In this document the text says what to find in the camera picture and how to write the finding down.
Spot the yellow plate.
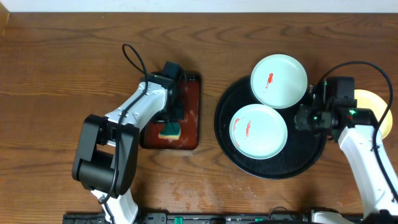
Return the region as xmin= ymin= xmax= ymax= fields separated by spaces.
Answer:
xmin=354 ymin=90 xmax=393 ymax=139

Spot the green yellow sponge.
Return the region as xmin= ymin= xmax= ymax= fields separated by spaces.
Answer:
xmin=158 ymin=122 xmax=181 ymax=140

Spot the mint plate small red stain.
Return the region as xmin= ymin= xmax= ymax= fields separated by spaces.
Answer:
xmin=250 ymin=54 xmax=308 ymax=109

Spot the mint plate long red stain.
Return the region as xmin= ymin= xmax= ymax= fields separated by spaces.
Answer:
xmin=229 ymin=104 xmax=288 ymax=160

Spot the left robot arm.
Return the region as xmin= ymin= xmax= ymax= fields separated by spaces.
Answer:
xmin=72 ymin=71 xmax=188 ymax=223

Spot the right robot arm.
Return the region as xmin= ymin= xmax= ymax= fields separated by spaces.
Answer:
xmin=295 ymin=90 xmax=397 ymax=223

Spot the round black tray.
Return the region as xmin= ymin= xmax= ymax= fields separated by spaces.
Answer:
xmin=214 ymin=77 xmax=327 ymax=179

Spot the black rectangular water tray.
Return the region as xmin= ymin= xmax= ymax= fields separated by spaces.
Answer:
xmin=140 ymin=71 xmax=201 ymax=150

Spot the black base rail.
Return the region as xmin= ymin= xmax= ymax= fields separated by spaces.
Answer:
xmin=62 ymin=213 xmax=308 ymax=224

